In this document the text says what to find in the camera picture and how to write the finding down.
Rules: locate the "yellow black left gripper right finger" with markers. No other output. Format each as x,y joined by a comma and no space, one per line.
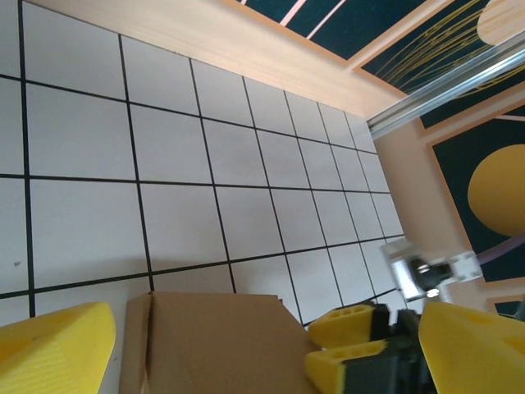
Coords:
480,357

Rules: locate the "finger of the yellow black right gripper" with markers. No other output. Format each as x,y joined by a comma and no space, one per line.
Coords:
344,326
340,365

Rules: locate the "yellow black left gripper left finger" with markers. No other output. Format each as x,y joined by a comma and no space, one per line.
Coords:
53,353

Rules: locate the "brown cardboard paper box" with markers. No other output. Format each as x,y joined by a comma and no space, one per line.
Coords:
221,344

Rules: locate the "aluminium corner post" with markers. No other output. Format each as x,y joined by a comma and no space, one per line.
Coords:
447,92

